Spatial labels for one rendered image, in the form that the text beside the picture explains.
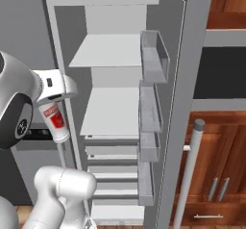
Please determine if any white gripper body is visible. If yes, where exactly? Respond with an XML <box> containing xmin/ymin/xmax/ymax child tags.
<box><xmin>61</xmin><ymin>73</ymin><xmax>79</xmax><ymax>102</ymax></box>

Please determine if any white liquor bottle red label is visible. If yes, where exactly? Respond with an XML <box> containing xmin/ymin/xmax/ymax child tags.
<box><xmin>37</xmin><ymin>100</ymin><xmax>71</xmax><ymax>144</ymax></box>

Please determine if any white fridge shelf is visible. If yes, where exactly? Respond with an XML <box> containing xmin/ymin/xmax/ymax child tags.
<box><xmin>79</xmin><ymin>87</ymin><xmax>141</xmax><ymax>138</ymax></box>
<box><xmin>67</xmin><ymin>34</ymin><xmax>143</xmax><ymax>69</ymax></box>

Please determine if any white fridge drawer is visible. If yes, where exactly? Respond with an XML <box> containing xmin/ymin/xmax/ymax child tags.
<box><xmin>90</xmin><ymin>203</ymin><xmax>146</xmax><ymax>223</ymax></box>
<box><xmin>85</xmin><ymin>144</ymin><xmax>139</xmax><ymax>162</ymax></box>

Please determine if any grey fridge body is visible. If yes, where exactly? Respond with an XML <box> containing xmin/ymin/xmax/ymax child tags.
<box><xmin>39</xmin><ymin>0</ymin><xmax>161</xmax><ymax>229</ymax></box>

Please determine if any grey closed fridge door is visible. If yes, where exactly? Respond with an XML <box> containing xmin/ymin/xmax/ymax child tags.
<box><xmin>0</xmin><ymin>0</ymin><xmax>78</xmax><ymax>208</ymax></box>

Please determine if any grey open fridge door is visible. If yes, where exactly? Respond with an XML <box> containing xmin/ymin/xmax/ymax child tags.
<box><xmin>143</xmin><ymin>0</ymin><xmax>214</xmax><ymax>229</ymax></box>

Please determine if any clear grey door bin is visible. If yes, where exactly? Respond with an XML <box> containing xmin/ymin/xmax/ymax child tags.
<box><xmin>138</xmin><ymin>80</ymin><xmax>164</xmax><ymax>135</ymax></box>
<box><xmin>137</xmin><ymin>160</ymin><xmax>156</xmax><ymax>207</ymax></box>
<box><xmin>139</xmin><ymin>30</ymin><xmax>171</xmax><ymax>85</ymax></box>
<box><xmin>138</xmin><ymin>131</ymin><xmax>161</xmax><ymax>164</ymax></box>

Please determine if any grey built-in oven black window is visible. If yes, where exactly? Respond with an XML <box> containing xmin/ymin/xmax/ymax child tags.
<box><xmin>191</xmin><ymin>29</ymin><xmax>246</xmax><ymax>113</ymax></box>

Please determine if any brown wooden cupboard above oven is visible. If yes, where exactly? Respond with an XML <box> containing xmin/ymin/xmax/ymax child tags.
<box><xmin>205</xmin><ymin>0</ymin><xmax>246</xmax><ymax>31</ymax></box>

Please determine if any brown wooden drawer front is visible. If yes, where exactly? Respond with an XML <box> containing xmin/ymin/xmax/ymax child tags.
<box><xmin>172</xmin><ymin>202</ymin><xmax>246</xmax><ymax>228</ymax></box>

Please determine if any grey closed door handle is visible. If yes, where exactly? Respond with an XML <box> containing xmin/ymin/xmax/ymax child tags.
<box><xmin>57</xmin><ymin>140</ymin><xmax>68</xmax><ymax>169</ymax></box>

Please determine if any grey long fridge door handle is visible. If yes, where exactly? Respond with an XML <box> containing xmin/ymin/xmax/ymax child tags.
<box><xmin>172</xmin><ymin>117</ymin><xmax>207</xmax><ymax>229</ymax></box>

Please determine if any grey cupboard door handle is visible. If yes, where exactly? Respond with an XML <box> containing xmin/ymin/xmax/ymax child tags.
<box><xmin>207</xmin><ymin>176</ymin><xmax>219</xmax><ymax>203</ymax></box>
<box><xmin>218</xmin><ymin>176</ymin><xmax>232</xmax><ymax>203</ymax></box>

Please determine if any grey drawer handle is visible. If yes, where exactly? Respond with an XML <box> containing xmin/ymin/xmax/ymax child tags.
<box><xmin>193</xmin><ymin>213</ymin><xmax>225</xmax><ymax>219</ymax></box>

